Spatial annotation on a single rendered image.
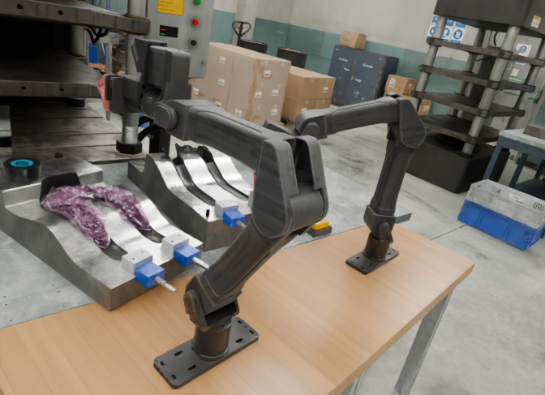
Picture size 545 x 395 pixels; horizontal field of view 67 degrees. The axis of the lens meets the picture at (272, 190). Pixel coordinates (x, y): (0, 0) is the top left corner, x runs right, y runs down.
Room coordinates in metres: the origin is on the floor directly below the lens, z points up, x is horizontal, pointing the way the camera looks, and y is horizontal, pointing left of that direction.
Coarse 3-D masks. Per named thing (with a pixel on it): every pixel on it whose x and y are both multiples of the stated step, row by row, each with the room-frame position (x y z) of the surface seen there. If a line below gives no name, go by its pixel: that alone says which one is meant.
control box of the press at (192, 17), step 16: (160, 0) 1.70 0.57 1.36; (176, 0) 1.75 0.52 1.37; (192, 0) 1.80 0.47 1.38; (208, 0) 1.85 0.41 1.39; (160, 16) 1.71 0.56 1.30; (176, 16) 1.75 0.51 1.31; (192, 16) 1.80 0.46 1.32; (208, 16) 1.86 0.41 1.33; (160, 32) 1.71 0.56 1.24; (176, 32) 1.76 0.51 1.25; (192, 32) 1.81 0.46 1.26; (208, 32) 1.86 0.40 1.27; (176, 48) 1.76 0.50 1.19; (192, 48) 1.82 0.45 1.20; (208, 48) 1.87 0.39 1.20; (192, 64) 1.82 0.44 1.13; (160, 144) 1.79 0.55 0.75
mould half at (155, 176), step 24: (144, 168) 1.17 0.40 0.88; (168, 168) 1.13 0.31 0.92; (192, 168) 1.17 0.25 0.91; (144, 192) 1.17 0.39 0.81; (168, 192) 1.06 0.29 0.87; (216, 192) 1.10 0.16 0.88; (168, 216) 1.05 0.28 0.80; (192, 216) 0.96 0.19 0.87; (216, 216) 0.94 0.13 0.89; (216, 240) 0.93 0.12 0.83
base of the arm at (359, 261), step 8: (368, 240) 1.04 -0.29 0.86; (376, 240) 1.02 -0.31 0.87; (368, 248) 1.03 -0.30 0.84; (376, 248) 1.02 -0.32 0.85; (384, 248) 1.02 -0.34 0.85; (392, 248) 1.12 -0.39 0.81; (352, 256) 1.02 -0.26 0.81; (360, 256) 1.03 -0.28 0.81; (368, 256) 1.03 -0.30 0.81; (376, 256) 1.02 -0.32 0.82; (384, 256) 1.03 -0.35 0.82; (392, 256) 1.07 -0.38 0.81; (352, 264) 0.98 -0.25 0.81; (360, 264) 0.98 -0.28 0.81; (368, 264) 0.99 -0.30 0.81; (376, 264) 1.00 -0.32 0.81; (360, 272) 0.96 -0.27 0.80; (368, 272) 0.96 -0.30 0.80
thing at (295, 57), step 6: (282, 48) 8.39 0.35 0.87; (282, 54) 7.97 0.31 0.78; (288, 54) 7.93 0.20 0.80; (294, 54) 7.92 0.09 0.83; (300, 54) 7.97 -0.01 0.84; (306, 54) 8.09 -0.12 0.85; (288, 60) 7.92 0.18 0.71; (294, 60) 7.93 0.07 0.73; (300, 60) 7.98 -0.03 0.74; (294, 66) 7.94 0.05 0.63; (300, 66) 8.00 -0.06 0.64
